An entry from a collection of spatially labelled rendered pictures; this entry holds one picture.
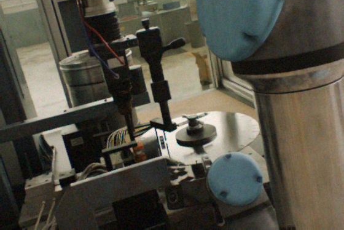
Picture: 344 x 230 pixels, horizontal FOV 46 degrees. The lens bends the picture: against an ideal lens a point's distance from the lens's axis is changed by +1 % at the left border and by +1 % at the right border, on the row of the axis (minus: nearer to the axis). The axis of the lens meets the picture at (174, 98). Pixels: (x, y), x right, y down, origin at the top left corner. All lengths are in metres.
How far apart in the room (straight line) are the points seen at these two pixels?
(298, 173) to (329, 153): 0.03
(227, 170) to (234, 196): 0.04
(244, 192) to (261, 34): 0.30
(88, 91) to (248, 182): 1.14
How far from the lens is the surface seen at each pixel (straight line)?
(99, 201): 0.87
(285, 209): 0.42
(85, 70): 1.61
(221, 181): 0.58
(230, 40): 0.35
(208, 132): 1.03
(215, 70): 2.15
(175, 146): 1.02
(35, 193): 1.20
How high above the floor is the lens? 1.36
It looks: 17 degrees down
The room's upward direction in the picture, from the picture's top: 12 degrees counter-clockwise
